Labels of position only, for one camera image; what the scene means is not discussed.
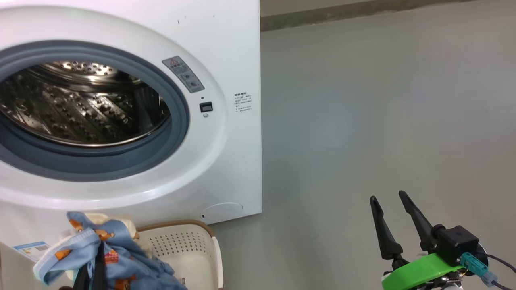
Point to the blue energy label sticker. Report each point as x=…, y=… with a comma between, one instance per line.
x=30, y=250

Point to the steel washing machine drum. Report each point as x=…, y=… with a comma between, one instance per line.
x=80, y=104

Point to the small printed text label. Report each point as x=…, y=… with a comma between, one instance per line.
x=243, y=102

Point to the white front-load washing machine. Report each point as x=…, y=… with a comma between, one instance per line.
x=225, y=161

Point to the blue cartoon print garment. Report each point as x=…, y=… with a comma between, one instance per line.
x=137, y=266

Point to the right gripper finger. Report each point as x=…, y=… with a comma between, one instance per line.
x=421, y=225
x=387, y=241

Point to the grey rubber door gasket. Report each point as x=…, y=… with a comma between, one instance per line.
x=121, y=161

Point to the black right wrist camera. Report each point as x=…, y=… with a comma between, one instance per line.
x=457, y=241

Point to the black door latch socket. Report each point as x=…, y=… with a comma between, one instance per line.
x=206, y=107

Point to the white perforated laundry basket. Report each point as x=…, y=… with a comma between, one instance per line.
x=189, y=257

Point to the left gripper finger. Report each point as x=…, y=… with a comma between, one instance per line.
x=82, y=282
x=100, y=270

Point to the beige cloth garment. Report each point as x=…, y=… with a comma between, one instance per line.
x=121, y=224

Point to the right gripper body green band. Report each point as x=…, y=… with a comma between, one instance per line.
x=419, y=274

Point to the grey warning sticker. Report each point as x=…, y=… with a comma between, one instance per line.
x=183, y=74

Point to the round filter cover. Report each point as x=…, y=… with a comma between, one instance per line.
x=223, y=210

